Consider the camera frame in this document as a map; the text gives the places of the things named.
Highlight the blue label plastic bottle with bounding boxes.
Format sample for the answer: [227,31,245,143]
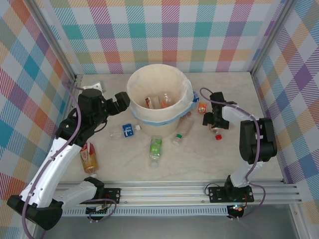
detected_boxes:
[110,123,143,140]

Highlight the translucent bin liner bag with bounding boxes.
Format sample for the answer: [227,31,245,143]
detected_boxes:
[126,63,196,126]

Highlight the small circuit board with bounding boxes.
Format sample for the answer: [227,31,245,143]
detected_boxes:
[85,205,111,215]
[227,204,246,215]

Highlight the white round bin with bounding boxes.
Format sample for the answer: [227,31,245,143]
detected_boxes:
[127,63,195,137]

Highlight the clear bottle green-white cap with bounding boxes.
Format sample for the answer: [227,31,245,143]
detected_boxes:
[171,116,196,146]

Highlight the tall clear bluish bottle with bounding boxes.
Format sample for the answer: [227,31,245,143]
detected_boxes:
[160,92,173,109]

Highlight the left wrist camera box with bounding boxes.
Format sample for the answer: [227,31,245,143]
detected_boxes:
[82,80,107,94]

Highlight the green label plastic bottle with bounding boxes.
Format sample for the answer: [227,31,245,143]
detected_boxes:
[149,135,163,168]

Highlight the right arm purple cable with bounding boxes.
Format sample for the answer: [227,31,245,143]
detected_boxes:
[200,87,266,221]

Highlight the white slotted cable duct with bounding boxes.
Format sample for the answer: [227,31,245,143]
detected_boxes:
[59,208,229,217]

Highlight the aluminium frame post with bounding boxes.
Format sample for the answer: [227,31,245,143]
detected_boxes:
[250,0,298,76]
[29,0,83,83]

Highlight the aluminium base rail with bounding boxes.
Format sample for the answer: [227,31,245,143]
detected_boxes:
[26,179,303,207]

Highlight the amber tea bottle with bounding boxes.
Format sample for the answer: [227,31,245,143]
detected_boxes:
[79,141,99,179]

